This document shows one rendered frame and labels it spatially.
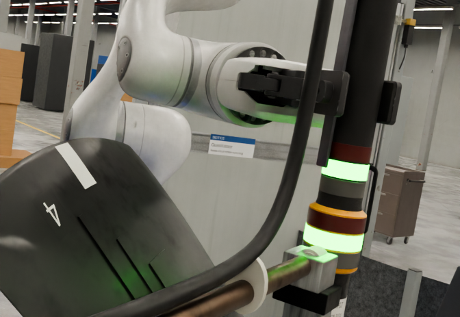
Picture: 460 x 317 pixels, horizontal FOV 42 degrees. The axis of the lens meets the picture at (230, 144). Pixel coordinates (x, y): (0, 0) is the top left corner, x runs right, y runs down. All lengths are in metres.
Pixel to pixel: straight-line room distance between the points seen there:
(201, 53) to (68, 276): 0.34
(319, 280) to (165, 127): 0.72
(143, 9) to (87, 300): 0.36
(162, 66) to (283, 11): 1.89
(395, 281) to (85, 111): 1.57
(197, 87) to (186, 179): 1.75
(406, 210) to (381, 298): 5.09
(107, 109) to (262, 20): 1.46
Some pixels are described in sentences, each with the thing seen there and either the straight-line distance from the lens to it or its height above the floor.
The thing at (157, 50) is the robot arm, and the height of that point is 1.52.
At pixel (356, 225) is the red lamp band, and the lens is 0.44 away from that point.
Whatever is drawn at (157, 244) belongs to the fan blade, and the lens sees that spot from 0.40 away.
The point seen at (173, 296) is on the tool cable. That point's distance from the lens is 0.27.
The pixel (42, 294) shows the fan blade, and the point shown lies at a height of 1.38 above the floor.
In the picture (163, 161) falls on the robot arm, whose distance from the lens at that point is 1.09.
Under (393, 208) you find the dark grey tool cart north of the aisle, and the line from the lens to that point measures 7.30.
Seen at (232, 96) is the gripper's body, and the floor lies 1.49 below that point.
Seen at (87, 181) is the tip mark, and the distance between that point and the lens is 0.38.
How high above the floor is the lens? 1.49
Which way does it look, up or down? 5 degrees down
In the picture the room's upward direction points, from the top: 9 degrees clockwise
